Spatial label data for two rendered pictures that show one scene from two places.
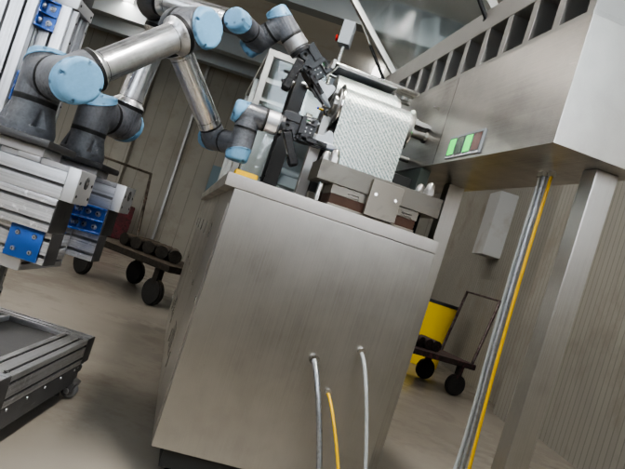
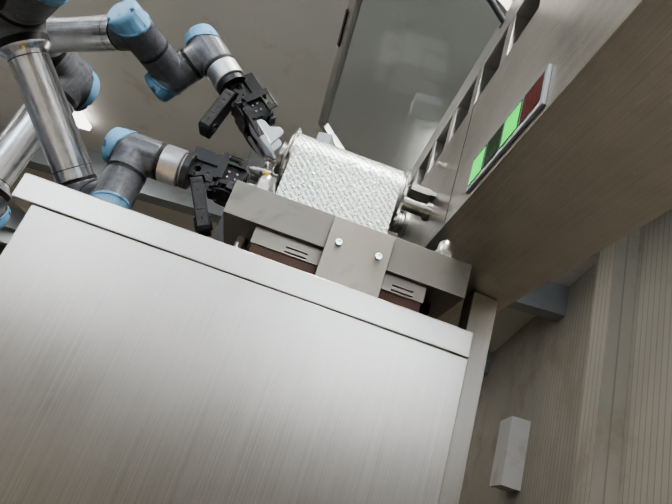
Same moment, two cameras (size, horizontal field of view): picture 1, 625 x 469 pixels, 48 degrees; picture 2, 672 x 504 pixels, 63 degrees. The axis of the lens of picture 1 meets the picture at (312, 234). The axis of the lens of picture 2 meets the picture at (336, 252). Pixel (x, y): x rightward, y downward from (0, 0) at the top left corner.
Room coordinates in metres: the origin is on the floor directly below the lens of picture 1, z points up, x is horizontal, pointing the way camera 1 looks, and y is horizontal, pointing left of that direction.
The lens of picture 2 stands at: (1.33, -0.25, 0.63)
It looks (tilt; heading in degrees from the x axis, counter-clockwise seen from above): 24 degrees up; 8
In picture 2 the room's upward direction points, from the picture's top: 19 degrees clockwise
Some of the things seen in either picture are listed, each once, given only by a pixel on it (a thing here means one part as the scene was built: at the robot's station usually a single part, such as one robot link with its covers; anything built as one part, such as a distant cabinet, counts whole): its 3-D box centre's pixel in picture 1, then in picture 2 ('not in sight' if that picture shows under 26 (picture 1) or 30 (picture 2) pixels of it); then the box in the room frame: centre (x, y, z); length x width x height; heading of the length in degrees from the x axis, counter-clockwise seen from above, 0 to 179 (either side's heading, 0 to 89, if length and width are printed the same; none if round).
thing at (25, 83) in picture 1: (45, 74); not in sight; (1.84, 0.80, 0.98); 0.13 x 0.12 x 0.14; 49
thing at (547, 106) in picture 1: (402, 153); (399, 298); (3.05, -0.26, 1.29); 3.10 x 0.28 x 0.30; 11
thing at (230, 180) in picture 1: (276, 212); (237, 389); (3.26, 0.19, 0.88); 2.52 x 0.66 x 0.04; 11
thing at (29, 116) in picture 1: (30, 116); not in sight; (1.85, 0.81, 0.87); 0.15 x 0.15 x 0.10
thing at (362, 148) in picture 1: (364, 155); (328, 223); (2.29, -0.08, 1.11); 0.23 x 0.01 x 0.18; 101
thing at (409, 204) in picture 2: (416, 134); (414, 206); (2.39, -0.24, 1.25); 0.07 x 0.04 x 0.04; 101
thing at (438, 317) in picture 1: (429, 332); not in sight; (7.22, -1.46, 0.34); 0.43 x 0.43 x 0.68
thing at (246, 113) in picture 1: (249, 115); (135, 154); (2.22, 0.31, 1.11); 0.11 x 0.08 x 0.09; 101
